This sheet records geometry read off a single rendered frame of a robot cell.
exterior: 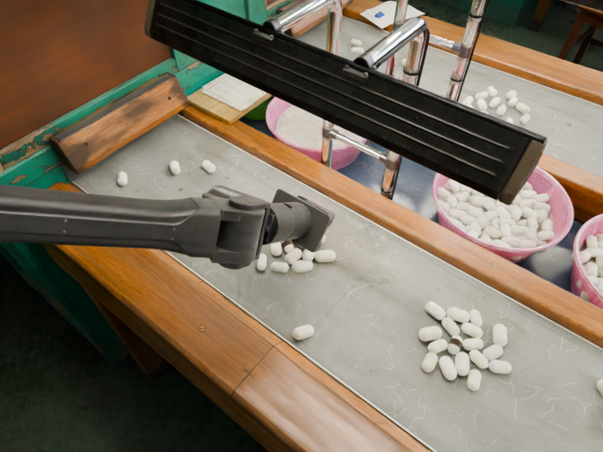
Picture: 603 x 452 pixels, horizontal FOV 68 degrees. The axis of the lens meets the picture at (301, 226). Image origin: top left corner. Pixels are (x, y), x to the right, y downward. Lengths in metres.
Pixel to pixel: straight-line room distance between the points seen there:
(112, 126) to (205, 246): 0.53
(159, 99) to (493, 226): 0.75
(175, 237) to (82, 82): 0.56
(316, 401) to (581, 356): 0.43
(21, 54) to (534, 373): 0.99
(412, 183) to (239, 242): 0.61
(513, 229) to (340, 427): 0.51
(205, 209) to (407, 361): 0.40
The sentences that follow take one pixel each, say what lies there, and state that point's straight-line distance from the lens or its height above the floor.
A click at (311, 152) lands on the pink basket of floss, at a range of 0.99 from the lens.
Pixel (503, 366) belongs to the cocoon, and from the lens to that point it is 0.76.
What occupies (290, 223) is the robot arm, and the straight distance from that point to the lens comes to 0.62.
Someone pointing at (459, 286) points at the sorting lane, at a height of 0.74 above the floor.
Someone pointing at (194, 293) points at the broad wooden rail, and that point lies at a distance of 0.77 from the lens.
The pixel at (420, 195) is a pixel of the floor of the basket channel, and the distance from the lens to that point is 1.05.
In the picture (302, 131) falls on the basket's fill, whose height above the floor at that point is 0.73.
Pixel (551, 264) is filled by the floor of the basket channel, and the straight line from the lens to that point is 1.02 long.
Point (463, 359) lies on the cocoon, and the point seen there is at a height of 0.76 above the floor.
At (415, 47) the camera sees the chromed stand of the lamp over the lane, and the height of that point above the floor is 1.07.
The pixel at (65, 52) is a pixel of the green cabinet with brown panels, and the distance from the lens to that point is 0.98.
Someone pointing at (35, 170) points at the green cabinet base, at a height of 0.81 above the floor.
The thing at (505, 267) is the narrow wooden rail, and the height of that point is 0.76.
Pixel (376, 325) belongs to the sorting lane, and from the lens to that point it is 0.76.
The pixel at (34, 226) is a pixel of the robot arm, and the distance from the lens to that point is 0.50.
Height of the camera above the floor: 1.41
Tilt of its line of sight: 50 degrees down
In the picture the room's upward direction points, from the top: straight up
